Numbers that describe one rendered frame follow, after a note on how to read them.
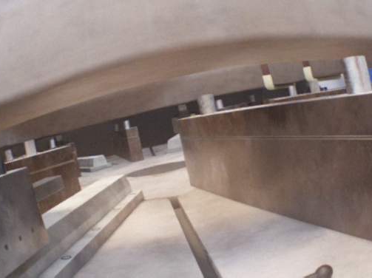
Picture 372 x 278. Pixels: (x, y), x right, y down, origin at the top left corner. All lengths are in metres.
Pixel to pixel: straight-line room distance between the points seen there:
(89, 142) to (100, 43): 5.87
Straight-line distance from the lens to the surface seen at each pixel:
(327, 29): 1.03
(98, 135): 6.77
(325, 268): 0.76
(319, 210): 1.11
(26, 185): 0.95
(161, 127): 7.37
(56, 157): 2.38
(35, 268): 1.05
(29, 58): 0.92
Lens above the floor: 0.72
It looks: 4 degrees down
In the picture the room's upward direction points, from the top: 12 degrees counter-clockwise
